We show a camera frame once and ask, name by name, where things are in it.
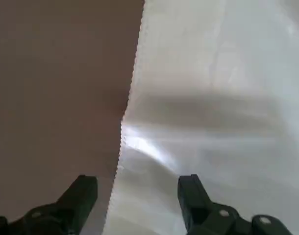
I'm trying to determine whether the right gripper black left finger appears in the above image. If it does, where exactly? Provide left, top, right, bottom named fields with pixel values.
left=0, top=174, right=99, bottom=235

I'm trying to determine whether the cream white tablecloth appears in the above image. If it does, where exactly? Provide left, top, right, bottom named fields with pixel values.
left=101, top=0, right=299, bottom=235

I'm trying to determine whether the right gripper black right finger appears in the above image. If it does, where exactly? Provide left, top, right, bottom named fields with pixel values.
left=177, top=174, right=291, bottom=235

